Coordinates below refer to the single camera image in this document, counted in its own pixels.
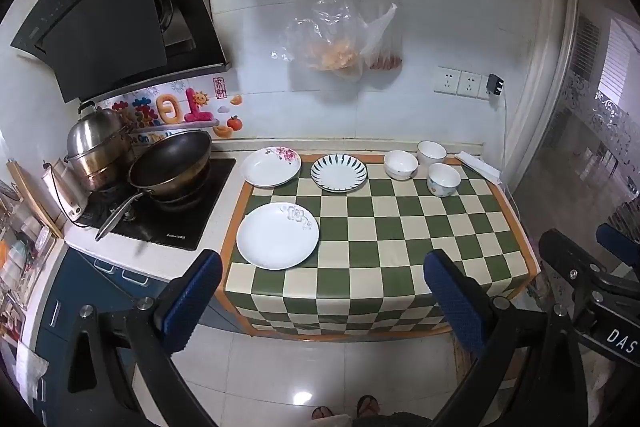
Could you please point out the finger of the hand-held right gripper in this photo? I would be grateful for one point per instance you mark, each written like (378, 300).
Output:
(616, 236)
(567, 257)

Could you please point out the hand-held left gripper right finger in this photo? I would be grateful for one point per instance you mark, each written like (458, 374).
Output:
(452, 302)

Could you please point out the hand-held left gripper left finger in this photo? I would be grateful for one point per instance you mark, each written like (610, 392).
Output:
(192, 302)

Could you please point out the white bowl dark rim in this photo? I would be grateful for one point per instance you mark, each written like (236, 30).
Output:
(432, 152)

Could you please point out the black induction cooktop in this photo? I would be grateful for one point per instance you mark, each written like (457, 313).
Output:
(167, 229)

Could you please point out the green white checkered table mat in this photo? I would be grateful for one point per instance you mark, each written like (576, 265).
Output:
(400, 237)

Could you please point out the white plate grey flower print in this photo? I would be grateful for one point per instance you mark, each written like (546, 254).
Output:
(277, 237)

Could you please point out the blue kitchen cabinet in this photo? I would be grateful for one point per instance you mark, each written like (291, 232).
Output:
(80, 287)

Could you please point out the frosted patterned glass door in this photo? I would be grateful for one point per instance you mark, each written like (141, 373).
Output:
(590, 122)

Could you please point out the white bowl with side print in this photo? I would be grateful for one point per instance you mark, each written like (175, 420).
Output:
(443, 181)

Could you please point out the folded white cloth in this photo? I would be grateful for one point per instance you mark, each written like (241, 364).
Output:
(479, 166)

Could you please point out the person's right foot in sandal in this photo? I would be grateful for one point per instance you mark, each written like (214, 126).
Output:
(367, 407)

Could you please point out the person's foot in sandal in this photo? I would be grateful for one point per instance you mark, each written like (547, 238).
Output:
(322, 413)
(367, 407)

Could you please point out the wide white bowl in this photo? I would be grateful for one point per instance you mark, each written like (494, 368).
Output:
(400, 164)

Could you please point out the white plate pink flower print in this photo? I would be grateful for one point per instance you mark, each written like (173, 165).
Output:
(270, 168)

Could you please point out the small white appliance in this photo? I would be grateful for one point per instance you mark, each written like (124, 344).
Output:
(62, 194)

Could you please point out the person's left foot in sandal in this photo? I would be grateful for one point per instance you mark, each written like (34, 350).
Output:
(322, 413)

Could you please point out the white plate dark striped rim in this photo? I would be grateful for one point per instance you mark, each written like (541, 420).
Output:
(339, 173)

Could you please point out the cluttered side shelf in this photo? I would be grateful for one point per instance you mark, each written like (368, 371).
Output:
(20, 257)

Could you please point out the wooden cutting board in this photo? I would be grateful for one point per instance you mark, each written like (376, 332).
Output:
(36, 204)

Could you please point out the black plug adapter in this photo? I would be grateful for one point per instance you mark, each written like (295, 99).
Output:
(495, 85)

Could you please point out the stainless steel steamer pot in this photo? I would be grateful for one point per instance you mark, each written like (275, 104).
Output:
(97, 137)

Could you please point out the small clear plastic bag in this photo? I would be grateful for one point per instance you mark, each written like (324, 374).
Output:
(385, 39)

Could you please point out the black range hood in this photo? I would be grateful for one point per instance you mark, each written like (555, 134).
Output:
(100, 22)

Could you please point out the large clear plastic bag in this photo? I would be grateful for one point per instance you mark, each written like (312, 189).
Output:
(325, 27)

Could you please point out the white door frame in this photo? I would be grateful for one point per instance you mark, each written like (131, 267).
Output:
(547, 72)

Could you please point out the colourful wall stickers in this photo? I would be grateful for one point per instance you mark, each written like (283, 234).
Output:
(172, 109)

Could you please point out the white wall socket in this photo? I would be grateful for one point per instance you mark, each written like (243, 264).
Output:
(447, 81)
(470, 84)

